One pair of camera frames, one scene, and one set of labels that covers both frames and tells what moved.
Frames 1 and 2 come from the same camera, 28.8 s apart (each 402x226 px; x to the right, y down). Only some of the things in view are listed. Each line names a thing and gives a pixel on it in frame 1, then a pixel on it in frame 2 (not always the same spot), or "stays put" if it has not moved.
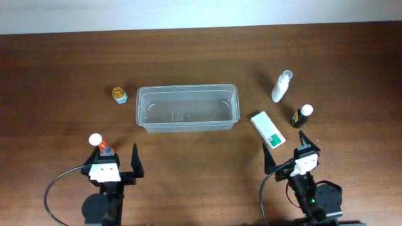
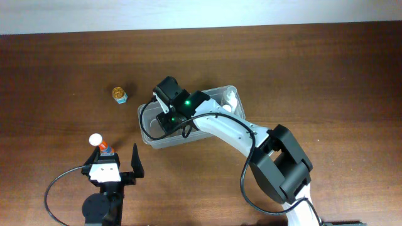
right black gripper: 281,173 to 168,121
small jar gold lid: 119,95 stays put
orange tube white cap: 96,139 stays put
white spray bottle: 282,83 to 232,105
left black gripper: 126,177 stays put
